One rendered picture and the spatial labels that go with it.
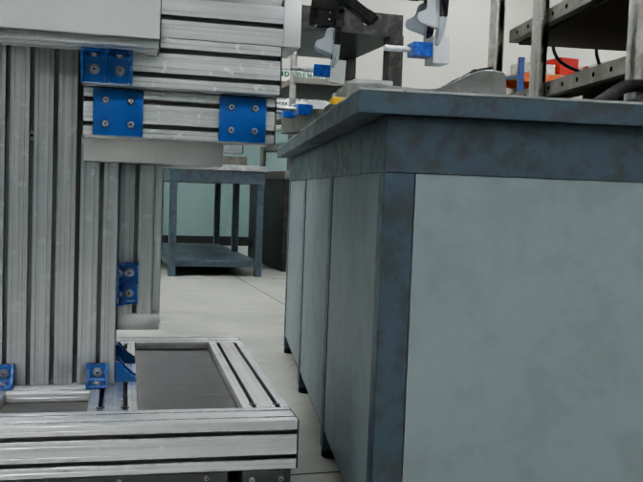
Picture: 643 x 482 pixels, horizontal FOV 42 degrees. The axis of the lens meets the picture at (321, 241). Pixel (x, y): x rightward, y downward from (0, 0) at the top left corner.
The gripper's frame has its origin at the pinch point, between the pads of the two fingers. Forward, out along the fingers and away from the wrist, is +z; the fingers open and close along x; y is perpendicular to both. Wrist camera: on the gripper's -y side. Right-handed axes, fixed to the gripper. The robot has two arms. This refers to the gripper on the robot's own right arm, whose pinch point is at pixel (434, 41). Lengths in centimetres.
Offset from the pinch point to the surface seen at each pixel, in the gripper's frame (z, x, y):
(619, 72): -5, -46, -73
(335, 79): 4.5, -33.6, 12.0
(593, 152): 23.3, 40.1, -12.8
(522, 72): -110, -691, -371
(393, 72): -66, -477, -150
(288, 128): 14, -73, 15
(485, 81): 4.3, -19.9, -20.6
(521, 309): 49, 39, -2
